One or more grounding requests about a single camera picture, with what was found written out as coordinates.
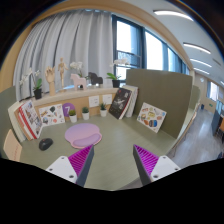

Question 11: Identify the small potted plant middle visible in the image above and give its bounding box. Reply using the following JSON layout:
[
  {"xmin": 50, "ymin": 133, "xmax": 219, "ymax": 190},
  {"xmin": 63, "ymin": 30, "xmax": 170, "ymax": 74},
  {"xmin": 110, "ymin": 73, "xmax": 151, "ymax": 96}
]
[{"xmin": 82, "ymin": 107, "xmax": 90, "ymax": 120}]

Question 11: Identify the pink horse figure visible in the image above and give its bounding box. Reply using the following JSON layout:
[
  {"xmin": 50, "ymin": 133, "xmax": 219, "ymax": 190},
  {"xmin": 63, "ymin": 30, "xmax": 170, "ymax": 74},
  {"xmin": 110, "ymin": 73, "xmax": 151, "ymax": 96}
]
[{"xmin": 70, "ymin": 74, "xmax": 87, "ymax": 90}]

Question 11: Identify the small potted plant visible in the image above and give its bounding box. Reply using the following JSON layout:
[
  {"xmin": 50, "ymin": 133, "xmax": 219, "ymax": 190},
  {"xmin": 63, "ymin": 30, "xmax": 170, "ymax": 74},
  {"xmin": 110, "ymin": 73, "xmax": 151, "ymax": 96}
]
[
  {"xmin": 99, "ymin": 103, "xmax": 107, "ymax": 117},
  {"xmin": 82, "ymin": 107, "xmax": 90, "ymax": 120},
  {"xmin": 69, "ymin": 110, "xmax": 77, "ymax": 123}
]

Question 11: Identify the white book far left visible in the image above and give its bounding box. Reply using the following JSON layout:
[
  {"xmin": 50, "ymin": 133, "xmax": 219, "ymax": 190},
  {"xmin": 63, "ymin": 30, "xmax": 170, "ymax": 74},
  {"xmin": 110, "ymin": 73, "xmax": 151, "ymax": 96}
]
[{"xmin": 8, "ymin": 101, "xmax": 26, "ymax": 142}]

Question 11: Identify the small potted plant right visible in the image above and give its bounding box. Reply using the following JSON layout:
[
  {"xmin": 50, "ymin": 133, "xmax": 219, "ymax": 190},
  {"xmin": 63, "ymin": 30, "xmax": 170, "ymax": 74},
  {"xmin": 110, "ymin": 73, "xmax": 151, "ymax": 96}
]
[{"xmin": 99, "ymin": 103, "xmax": 107, "ymax": 117}]

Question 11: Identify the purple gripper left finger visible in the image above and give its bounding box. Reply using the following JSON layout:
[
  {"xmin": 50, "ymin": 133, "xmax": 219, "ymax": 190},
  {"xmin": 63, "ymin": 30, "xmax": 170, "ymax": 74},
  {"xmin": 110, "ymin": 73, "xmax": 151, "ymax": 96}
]
[{"xmin": 47, "ymin": 145, "xmax": 94, "ymax": 187}]

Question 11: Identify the white orchid black pot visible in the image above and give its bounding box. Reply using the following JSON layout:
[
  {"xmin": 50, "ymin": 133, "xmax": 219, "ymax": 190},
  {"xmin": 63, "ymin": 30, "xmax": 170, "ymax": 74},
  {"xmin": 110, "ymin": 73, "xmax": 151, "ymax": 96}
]
[
  {"xmin": 107, "ymin": 58, "xmax": 129, "ymax": 88},
  {"xmin": 19, "ymin": 68, "xmax": 42, "ymax": 100}
]

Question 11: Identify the black cover book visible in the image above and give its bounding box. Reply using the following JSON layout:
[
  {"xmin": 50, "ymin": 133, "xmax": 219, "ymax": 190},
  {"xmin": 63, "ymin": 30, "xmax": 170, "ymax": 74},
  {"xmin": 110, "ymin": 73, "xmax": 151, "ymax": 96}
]
[{"xmin": 109, "ymin": 88, "xmax": 132, "ymax": 119}]

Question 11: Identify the white orchid behind horse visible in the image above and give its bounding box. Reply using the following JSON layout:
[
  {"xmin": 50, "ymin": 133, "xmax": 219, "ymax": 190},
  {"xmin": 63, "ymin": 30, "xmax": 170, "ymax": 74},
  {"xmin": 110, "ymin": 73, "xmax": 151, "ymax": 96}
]
[{"xmin": 70, "ymin": 62, "xmax": 85, "ymax": 78}]

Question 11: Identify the wooden hand model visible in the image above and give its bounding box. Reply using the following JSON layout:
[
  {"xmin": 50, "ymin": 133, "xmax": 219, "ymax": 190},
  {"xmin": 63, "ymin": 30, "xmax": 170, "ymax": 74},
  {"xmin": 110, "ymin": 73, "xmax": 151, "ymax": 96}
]
[{"xmin": 45, "ymin": 66, "xmax": 55, "ymax": 96}]

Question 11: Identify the white orchid black pot left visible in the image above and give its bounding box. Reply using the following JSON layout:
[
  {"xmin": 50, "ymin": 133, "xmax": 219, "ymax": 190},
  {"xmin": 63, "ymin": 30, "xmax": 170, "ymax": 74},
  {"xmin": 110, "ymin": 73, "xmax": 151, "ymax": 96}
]
[{"xmin": 19, "ymin": 68, "xmax": 42, "ymax": 100}]

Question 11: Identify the colourful sticker card right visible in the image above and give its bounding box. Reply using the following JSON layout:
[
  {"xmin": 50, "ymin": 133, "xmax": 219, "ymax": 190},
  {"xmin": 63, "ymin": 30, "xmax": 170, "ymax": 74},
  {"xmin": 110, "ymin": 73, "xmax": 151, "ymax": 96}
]
[{"xmin": 137, "ymin": 103, "xmax": 166, "ymax": 133}]

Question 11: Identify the grey curtain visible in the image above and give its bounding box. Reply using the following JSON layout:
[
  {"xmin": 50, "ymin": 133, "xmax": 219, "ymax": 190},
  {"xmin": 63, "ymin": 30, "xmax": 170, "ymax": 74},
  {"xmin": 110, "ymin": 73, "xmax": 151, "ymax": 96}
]
[{"xmin": 13, "ymin": 10, "xmax": 113, "ymax": 100}]

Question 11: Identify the small potted plant left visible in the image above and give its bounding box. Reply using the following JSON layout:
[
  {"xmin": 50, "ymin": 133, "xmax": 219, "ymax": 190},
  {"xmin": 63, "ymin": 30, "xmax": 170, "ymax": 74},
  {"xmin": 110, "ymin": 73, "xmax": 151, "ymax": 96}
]
[{"xmin": 69, "ymin": 110, "xmax": 77, "ymax": 123}]

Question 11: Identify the red white book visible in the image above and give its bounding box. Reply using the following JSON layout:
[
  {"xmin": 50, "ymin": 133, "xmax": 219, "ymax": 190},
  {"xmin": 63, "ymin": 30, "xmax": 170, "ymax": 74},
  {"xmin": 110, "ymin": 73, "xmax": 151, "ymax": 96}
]
[{"xmin": 19, "ymin": 100, "xmax": 42, "ymax": 139}]

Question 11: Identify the black horse figure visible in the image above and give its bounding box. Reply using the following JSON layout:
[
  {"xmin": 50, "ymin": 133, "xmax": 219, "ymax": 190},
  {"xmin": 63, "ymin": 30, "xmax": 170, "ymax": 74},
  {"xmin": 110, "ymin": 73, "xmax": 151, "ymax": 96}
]
[{"xmin": 88, "ymin": 72, "xmax": 103, "ymax": 85}]

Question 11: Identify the wooden mannequin figure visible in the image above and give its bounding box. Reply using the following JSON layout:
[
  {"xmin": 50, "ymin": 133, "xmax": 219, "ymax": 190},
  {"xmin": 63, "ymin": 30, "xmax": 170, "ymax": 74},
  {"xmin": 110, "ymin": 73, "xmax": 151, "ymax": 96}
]
[{"xmin": 58, "ymin": 58, "xmax": 67, "ymax": 90}]

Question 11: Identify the white orchid black pot right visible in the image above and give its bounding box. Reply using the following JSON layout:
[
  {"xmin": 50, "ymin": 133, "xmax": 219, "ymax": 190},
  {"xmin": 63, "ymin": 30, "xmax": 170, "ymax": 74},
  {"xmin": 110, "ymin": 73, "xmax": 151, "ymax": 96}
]
[{"xmin": 107, "ymin": 58, "xmax": 129, "ymax": 88}]

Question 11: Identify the purple mouse pad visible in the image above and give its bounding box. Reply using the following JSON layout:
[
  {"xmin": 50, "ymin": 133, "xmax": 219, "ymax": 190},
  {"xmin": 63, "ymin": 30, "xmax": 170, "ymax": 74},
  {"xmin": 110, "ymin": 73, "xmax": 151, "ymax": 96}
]
[{"xmin": 65, "ymin": 123, "xmax": 102, "ymax": 149}]

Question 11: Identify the purple number seven sign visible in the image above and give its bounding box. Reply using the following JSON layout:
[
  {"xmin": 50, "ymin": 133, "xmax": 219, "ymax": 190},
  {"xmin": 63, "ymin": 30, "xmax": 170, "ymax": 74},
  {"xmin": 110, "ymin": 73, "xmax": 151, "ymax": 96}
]
[{"xmin": 62, "ymin": 103, "xmax": 75, "ymax": 117}]

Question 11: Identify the wooden shelf ledge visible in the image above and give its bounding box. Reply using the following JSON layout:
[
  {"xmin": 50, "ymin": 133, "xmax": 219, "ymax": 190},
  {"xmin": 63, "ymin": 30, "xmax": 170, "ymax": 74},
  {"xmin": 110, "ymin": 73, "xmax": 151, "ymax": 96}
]
[{"xmin": 33, "ymin": 88, "xmax": 117, "ymax": 118}]

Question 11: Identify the white book behind black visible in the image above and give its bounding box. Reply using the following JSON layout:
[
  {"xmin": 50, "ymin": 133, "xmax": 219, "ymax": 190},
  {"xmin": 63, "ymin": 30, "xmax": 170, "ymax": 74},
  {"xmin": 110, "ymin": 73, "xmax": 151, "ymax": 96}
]
[{"xmin": 123, "ymin": 85, "xmax": 138, "ymax": 118}]

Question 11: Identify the black computer mouse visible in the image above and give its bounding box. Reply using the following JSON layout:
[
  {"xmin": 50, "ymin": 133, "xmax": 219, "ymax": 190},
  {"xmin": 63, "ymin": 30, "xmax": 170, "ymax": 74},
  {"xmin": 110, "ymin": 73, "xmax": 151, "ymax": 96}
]
[{"xmin": 39, "ymin": 138, "xmax": 53, "ymax": 151}]

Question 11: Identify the sticker picture card left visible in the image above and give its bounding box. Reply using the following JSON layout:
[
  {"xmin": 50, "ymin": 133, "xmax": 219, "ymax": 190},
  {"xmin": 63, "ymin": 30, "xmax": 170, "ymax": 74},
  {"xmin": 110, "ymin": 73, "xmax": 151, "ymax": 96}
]
[{"xmin": 39, "ymin": 104, "xmax": 65, "ymax": 126}]

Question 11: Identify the green partition panel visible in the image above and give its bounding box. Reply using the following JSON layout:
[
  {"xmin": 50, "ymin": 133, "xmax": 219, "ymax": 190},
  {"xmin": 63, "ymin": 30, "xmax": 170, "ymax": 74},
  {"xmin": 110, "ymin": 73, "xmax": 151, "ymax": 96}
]
[{"xmin": 126, "ymin": 69, "xmax": 192, "ymax": 138}]

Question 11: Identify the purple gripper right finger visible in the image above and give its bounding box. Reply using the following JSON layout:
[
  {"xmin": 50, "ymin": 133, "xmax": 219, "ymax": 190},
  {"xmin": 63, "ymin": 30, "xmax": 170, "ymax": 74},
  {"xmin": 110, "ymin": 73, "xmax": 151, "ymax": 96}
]
[{"xmin": 133, "ymin": 145, "xmax": 180, "ymax": 186}]

